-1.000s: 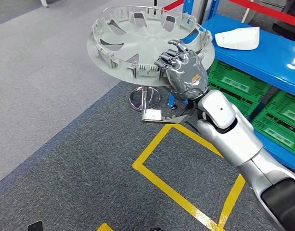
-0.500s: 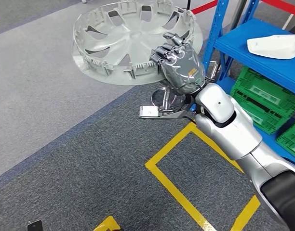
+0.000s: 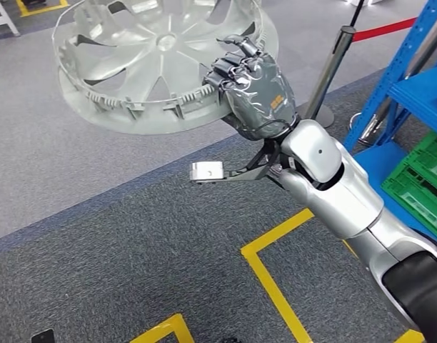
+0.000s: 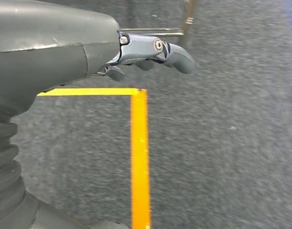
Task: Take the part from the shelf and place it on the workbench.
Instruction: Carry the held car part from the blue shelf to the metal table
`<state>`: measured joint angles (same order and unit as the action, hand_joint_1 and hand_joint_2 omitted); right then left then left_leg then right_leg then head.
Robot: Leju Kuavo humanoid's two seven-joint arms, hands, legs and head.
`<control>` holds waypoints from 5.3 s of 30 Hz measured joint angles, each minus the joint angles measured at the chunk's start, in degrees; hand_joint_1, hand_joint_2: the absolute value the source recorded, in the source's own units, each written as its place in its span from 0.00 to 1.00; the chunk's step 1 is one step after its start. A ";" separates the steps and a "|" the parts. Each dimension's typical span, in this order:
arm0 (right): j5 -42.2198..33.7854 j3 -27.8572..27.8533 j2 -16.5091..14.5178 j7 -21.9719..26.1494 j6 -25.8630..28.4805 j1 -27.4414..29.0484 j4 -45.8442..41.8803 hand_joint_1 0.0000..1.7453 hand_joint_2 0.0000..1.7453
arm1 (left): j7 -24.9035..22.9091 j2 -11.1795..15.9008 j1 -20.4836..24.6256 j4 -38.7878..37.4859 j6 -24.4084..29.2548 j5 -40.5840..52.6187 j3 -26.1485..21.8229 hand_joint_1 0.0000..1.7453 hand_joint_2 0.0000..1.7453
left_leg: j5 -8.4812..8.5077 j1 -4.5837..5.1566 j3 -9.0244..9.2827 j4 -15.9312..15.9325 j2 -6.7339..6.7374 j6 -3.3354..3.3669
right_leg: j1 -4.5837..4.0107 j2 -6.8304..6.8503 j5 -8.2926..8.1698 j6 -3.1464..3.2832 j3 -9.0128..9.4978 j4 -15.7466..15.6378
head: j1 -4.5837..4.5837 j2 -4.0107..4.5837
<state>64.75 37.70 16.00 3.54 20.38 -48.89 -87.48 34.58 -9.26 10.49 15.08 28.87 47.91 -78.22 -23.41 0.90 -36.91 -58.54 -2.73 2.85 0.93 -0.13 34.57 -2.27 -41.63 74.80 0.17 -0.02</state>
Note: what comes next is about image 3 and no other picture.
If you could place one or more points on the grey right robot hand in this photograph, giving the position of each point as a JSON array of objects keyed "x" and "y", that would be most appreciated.
[{"x": 261, "y": 99}]

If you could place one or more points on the grey plastic wheel hubcap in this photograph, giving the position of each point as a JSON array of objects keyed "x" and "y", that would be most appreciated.
[{"x": 150, "y": 61}]

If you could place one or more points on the blue metal shelf rack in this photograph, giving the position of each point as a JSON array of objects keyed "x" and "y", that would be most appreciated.
[{"x": 418, "y": 94}]

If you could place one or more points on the red barrier belt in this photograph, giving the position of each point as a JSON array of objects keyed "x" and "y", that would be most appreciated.
[{"x": 382, "y": 29}]

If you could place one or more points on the green plastic crate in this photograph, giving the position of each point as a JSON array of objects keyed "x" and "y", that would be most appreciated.
[{"x": 418, "y": 194}]

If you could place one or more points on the black flat device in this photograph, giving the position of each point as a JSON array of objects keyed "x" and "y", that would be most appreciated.
[{"x": 43, "y": 337}]

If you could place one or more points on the chrome stanchion post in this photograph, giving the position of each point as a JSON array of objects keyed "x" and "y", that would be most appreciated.
[{"x": 329, "y": 71}]

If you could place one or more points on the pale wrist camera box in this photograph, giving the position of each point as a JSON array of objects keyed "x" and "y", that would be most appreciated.
[{"x": 206, "y": 171}]

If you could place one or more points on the grey belt stanchion post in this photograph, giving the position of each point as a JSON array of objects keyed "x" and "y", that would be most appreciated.
[{"x": 418, "y": 52}]

